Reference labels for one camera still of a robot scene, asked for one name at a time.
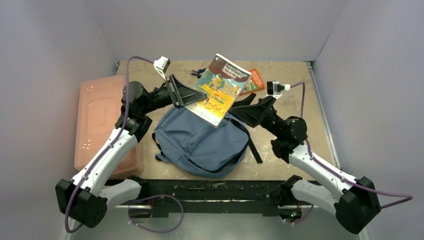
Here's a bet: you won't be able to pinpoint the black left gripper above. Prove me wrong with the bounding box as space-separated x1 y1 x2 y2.
141 74 207 115

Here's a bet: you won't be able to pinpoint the orange green picture book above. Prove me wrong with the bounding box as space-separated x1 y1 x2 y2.
240 68 265 96

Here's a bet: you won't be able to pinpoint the blue student backpack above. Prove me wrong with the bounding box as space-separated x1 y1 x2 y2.
151 107 263 179

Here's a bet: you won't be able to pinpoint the blue paperback book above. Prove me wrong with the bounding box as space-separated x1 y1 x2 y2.
185 53 252 128

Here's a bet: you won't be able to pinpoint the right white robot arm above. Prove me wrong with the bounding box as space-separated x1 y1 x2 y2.
229 96 382 234

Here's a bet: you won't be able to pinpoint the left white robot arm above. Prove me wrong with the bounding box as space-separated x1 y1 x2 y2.
55 74 207 233

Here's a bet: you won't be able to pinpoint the pink plastic storage bin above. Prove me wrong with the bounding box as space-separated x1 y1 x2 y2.
74 75 126 171

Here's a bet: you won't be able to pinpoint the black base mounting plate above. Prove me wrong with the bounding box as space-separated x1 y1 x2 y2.
112 178 319 220

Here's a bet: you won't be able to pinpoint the blue handled pliers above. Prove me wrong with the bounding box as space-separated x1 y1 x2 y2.
190 68 207 79

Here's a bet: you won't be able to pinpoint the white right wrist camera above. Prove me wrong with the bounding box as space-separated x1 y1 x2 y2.
265 81 291 99

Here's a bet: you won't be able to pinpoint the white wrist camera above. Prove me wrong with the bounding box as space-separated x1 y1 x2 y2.
265 81 291 99
153 56 171 82

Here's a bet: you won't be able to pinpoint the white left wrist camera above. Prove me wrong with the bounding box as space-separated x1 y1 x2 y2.
153 56 171 82

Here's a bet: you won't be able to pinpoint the aluminium frame rail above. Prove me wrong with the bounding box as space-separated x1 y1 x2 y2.
61 184 370 240

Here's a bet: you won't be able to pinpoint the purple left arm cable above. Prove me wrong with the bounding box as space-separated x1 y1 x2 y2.
63 56 185 235

